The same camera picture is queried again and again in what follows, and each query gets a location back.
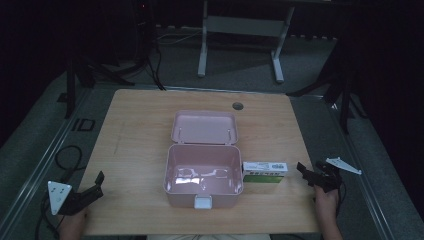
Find person's left hand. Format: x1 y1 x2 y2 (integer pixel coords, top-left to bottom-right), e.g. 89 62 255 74
57 206 90 240

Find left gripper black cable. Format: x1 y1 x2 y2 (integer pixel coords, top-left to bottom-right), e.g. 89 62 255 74
34 192 62 240

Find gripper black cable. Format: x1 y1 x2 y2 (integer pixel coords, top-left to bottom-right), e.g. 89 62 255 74
34 192 62 240
335 180 348 218

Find white and green medicine box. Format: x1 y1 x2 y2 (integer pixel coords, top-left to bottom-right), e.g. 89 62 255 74
241 161 289 184

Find person's right hand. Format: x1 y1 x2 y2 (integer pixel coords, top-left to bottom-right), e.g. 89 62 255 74
312 184 342 231

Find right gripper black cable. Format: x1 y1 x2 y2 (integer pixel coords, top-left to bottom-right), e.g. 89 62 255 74
335 180 348 218

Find black hanging cable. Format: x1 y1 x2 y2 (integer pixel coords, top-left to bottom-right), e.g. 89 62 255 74
145 36 167 92

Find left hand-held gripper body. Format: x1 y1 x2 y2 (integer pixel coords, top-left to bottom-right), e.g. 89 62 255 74
47 180 95 217

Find black tripod stand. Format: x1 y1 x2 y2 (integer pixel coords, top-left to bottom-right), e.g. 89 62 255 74
285 39 369 136
57 54 158 120

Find person's light clothing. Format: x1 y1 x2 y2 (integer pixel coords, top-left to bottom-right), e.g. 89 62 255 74
145 233 272 240

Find white metal desk frame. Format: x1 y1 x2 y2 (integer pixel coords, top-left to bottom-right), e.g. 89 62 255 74
197 0 296 84

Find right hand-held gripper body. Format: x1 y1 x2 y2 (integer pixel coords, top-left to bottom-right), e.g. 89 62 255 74
312 156 363 194

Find white floor cable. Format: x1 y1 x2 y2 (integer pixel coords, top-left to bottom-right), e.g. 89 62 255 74
155 28 202 47

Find pink plastic storage box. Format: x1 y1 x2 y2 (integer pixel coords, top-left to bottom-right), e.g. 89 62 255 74
162 109 245 211

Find black looped floor cable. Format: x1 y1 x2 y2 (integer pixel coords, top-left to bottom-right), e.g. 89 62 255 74
54 145 87 183

